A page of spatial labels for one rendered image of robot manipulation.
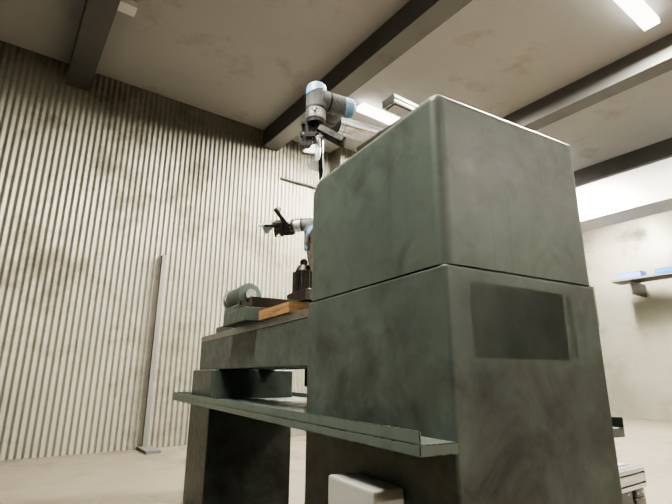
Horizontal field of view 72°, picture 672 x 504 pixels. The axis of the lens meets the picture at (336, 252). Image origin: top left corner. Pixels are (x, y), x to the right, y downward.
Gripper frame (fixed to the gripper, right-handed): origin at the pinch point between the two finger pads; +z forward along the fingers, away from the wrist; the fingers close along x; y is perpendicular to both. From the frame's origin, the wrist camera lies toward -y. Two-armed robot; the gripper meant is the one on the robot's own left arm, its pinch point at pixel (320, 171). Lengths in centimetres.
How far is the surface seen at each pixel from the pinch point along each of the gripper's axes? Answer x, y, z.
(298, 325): -5, 7, 54
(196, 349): -318, 153, 45
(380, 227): 45, -19, 36
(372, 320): 42, -17, 58
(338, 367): 28, -8, 68
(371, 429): 55, -16, 81
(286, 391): -103, 25, 78
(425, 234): 59, -28, 42
